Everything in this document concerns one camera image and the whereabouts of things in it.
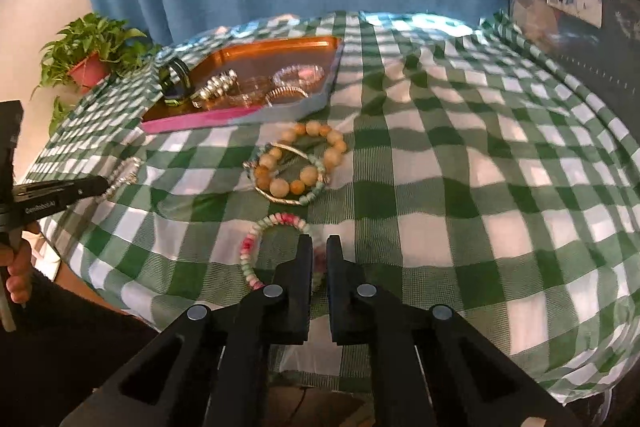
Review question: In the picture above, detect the pink green pastel bead bracelet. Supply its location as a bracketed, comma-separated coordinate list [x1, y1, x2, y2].
[238, 212, 327, 292]

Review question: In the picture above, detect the silver metal bangle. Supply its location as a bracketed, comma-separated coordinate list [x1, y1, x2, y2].
[243, 142, 329, 207]

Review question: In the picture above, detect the yellow jade bead bracelet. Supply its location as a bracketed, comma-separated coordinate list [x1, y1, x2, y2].
[252, 119, 350, 199]

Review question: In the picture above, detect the black smartwatch green trim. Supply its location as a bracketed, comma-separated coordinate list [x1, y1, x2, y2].
[157, 58, 193, 108]

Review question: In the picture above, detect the gold amber bangle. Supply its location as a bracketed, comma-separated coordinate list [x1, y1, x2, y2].
[265, 86, 309, 106]

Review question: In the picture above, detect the gold pearl hair clip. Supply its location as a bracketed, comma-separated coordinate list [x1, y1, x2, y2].
[190, 70, 238, 109]

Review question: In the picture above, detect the clear crystal bead bracelet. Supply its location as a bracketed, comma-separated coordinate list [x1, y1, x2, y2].
[271, 63, 328, 89]

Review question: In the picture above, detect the person's left hand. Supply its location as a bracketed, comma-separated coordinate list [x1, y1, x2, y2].
[0, 237, 40, 305]

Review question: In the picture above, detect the green plant in red pot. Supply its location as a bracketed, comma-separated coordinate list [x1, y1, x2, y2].
[29, 11, 162, 136]

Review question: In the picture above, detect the green white checkered tablecloth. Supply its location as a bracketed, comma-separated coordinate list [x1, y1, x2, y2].
[27, 12, 639, 403]

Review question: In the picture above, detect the orange tray with pink rim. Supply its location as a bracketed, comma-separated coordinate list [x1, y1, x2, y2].
[141, 36, 344, 134]

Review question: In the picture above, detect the dark cabinet with sticker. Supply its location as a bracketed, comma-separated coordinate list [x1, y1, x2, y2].
[499, 0, 640, 119]

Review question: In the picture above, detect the small turquoise bead bracelet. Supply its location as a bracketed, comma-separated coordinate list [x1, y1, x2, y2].
[243, 143, 331, 208]

